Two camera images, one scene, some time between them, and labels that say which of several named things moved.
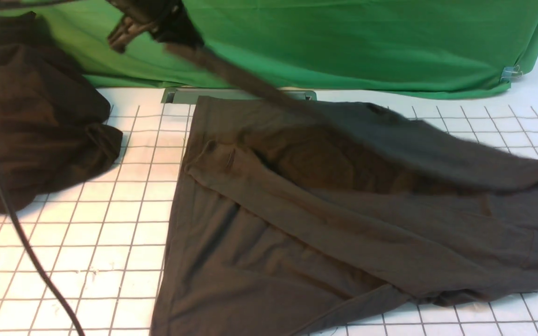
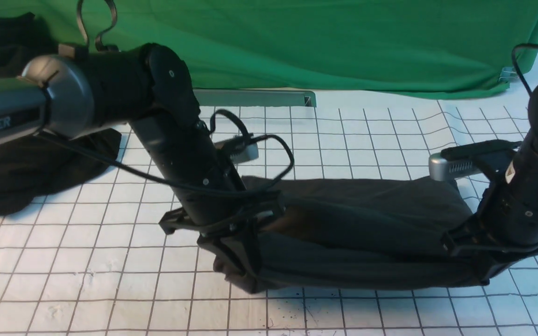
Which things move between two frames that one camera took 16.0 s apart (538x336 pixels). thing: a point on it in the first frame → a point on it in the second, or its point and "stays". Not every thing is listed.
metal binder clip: x=509 y=72 stays
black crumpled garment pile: x=48 y=120 stays
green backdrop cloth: x=413 y=47 stays
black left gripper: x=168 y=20 → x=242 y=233
